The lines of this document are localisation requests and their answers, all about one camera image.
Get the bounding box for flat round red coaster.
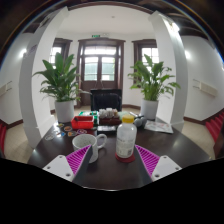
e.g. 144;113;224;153
114;151;137;164

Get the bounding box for clear bottle with yellow cap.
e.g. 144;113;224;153
115;114;138;159

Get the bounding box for dark wooden framed window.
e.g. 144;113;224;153
132;38;160;74
49;37;73;69

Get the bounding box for grey round object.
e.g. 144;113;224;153
129;112;148;128

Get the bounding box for black chair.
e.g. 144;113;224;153
89;88;123;113

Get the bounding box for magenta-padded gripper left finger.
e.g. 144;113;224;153
42;143;95;183

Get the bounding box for brown box with white packets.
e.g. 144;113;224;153
98;108;122;126

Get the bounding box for dark wooden glazed door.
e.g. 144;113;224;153
77;37;126;108

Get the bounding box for black phone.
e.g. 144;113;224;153
96;125;118;135

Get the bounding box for white paper leaflet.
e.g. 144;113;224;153
143;119;174;134

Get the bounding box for red box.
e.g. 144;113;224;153
70;115;95;130

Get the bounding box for potted plant in white pot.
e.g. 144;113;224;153
127;53;182;121
33;52;91;124

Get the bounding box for white wall-mounted rail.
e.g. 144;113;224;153
0;80;14;98
193;79;219;98

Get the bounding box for green box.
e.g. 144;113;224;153
78;110;99;118

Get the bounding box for white speckled mug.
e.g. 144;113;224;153
71;133;108;164

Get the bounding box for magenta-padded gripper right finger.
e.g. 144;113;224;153
134;143;183;183

